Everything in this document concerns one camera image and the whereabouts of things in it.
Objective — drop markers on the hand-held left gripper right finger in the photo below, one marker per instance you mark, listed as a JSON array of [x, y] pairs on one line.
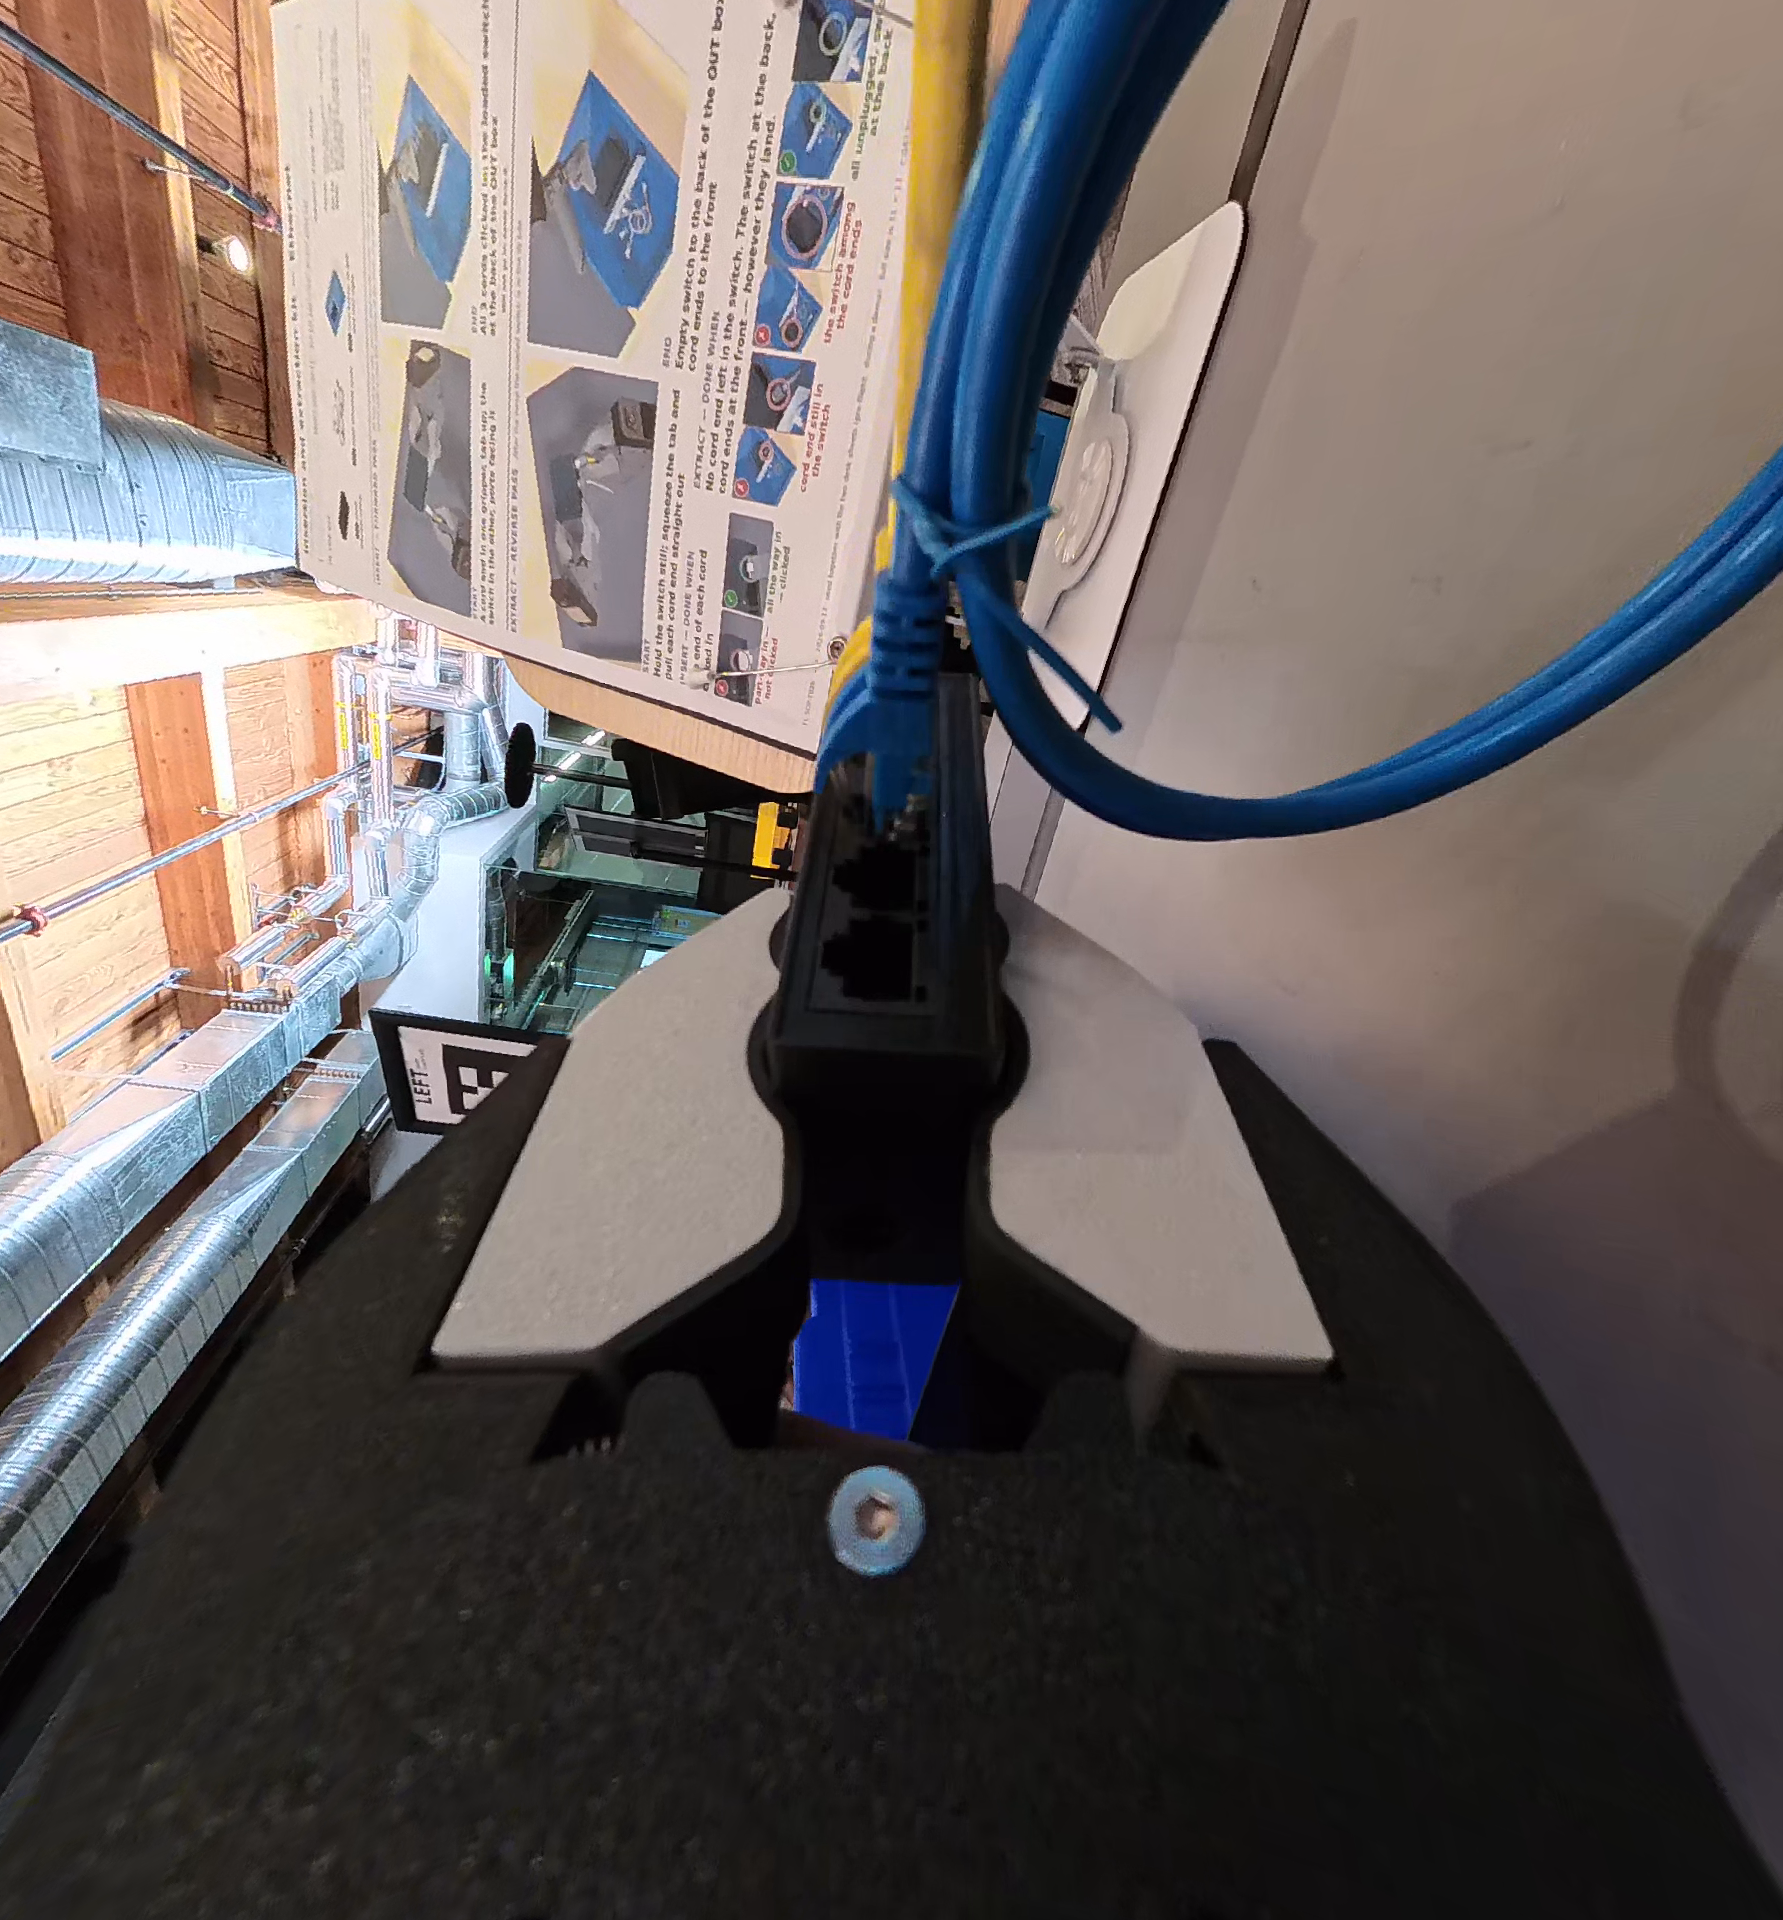
[[1130, 1186]]

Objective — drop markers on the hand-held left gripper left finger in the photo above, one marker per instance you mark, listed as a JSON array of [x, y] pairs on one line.
[[621, 1199]]

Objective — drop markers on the black network switch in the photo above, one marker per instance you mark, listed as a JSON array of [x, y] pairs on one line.
[[883, 1036]]

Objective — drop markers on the blue plastic bin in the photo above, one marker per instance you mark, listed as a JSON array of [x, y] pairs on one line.
[[876, 1350]]

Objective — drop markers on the black-framed tag sign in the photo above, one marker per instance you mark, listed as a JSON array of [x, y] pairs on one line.
[[457, 1080]]

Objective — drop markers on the silver insulated pipes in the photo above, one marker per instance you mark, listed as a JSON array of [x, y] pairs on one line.
[[449, 809]]

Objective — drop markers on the metal sprinkler pipe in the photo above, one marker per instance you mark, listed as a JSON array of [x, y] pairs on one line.
[[29, 920]]

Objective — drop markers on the white stand base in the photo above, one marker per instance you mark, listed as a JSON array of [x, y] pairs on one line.
[[1146, 375]]

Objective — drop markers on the printed instruction sheet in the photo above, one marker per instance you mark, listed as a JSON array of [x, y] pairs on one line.
[[575, 375]]

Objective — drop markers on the ceiling spot lamp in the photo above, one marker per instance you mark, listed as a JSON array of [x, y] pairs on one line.
[[238, 252]]

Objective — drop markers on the silver ventilation duct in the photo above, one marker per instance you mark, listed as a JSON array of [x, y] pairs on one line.
[[80, 495], [53, 1530], [80, 1245]]

